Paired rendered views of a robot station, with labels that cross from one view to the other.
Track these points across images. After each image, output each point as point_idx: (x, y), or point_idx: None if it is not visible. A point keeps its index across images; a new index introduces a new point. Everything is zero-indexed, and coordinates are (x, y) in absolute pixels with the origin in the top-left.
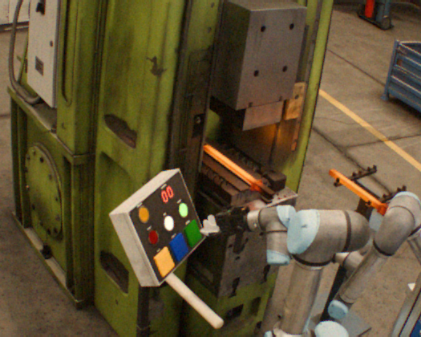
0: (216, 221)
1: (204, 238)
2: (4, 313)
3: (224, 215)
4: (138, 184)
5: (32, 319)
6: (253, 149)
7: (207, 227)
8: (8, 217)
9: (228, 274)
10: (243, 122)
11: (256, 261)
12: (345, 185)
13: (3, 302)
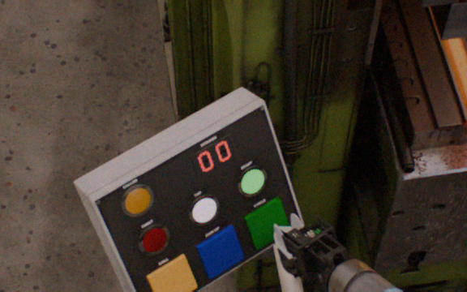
0: (285, 245)
1: (379, 159)
2: (45, 136)
3: (296, 247)
4: (235, 60)
5: (91, 161)
6: None
7: (279, 238)
8: None
9: (397, 246)
10: (444, 26)
11: None
12: None
13: (53, 113)
